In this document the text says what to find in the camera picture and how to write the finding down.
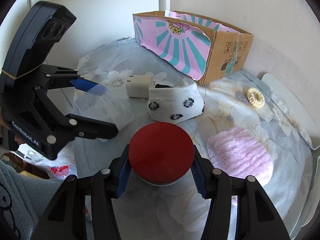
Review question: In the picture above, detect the clear plastic blister case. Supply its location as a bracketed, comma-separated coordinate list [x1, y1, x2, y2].
[73, 83, 134, 140]

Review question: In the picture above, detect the white charger cube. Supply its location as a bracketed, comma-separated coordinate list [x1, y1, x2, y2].
[125, 75, 153, 99]

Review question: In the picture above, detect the pink fluffy sock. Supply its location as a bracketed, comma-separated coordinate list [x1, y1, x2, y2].
[207, 127, 273, 186]

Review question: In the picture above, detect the red lid jar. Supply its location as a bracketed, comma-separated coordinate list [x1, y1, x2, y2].
[128, 122, 195, 184]

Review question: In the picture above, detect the white sock with black prints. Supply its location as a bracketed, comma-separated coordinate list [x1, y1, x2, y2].
[148, 83, 204, 124]

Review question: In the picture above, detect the person's left hand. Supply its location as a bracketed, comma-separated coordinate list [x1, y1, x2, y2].
[14, 135, 25, 145]

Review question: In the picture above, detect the white plastic bag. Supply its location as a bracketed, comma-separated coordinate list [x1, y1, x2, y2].
[18, 142, 78, 180]

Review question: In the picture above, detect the grey fleece sleeve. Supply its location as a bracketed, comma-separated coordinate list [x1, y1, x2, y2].
[1, 162, 62, 239]

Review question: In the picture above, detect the yellow hair scrunchie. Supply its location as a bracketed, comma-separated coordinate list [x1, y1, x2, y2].
[246, 87, 265, 108]

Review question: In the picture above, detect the cardboard box with pink liner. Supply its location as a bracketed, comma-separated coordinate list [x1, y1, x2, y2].
[133, 10, 254, 85]

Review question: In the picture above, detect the white bed rail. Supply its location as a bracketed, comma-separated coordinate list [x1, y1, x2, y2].
[262, 73, 319, 239]

